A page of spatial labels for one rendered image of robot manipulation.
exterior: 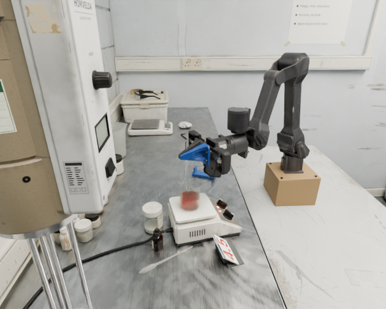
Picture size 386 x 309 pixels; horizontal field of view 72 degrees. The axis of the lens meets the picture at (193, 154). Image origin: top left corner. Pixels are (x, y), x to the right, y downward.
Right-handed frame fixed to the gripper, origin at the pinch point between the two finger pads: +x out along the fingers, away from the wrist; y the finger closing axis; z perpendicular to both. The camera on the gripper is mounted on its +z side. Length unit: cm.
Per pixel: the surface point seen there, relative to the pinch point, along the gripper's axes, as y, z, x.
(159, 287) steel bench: -13.9, 25.7, 16.2
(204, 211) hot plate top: -3.6, 17.0, -2.4
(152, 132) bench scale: 82, 24, -18
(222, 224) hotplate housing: -7.5, 20.1, -5.8
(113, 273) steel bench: -4.6, 25.6, 24.9
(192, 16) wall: 126, -37, -69
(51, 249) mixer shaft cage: -28.4, -7.3, 33.5
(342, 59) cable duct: 73, -9, -167
